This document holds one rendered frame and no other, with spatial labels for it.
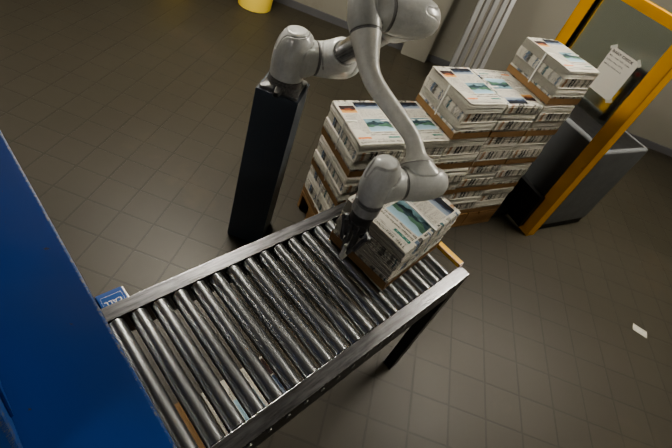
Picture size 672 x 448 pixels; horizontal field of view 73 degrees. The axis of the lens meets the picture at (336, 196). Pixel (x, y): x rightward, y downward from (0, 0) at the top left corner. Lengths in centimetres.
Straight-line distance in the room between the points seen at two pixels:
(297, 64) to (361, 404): 159
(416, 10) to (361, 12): 19
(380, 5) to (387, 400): 179
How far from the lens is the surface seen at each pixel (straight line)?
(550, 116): 305
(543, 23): 556
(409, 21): 154
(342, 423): 232
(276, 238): 170
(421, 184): 137
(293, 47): 198
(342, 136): 240
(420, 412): 249
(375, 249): 162
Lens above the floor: 208
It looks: 41 degrees down
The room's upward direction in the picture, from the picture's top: 22 degrees clockwise
